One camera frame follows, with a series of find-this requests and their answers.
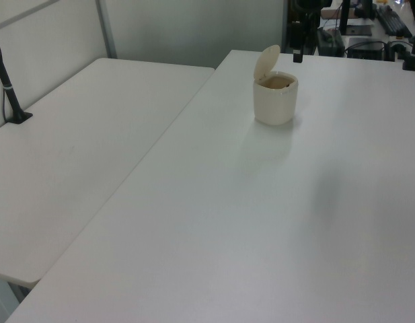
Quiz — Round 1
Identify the black monitor stand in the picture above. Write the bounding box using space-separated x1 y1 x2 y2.
338 0 373 36

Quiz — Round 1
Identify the cream trash bin with lid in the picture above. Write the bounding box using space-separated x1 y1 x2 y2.
253 44 299 127

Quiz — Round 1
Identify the black computer box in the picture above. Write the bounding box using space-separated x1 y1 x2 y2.
347 37 387 60

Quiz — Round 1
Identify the grey metal partition post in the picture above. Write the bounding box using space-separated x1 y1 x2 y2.
95 0 118 60

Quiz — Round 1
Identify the black keyboard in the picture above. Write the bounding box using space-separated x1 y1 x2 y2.
375 4 414 38

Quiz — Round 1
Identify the white side table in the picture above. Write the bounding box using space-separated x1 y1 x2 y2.
0 57 217 287

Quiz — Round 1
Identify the dark green bag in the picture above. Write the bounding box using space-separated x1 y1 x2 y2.
316 28 345 57

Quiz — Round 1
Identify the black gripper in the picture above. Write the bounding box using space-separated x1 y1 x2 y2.
291 0 332 65

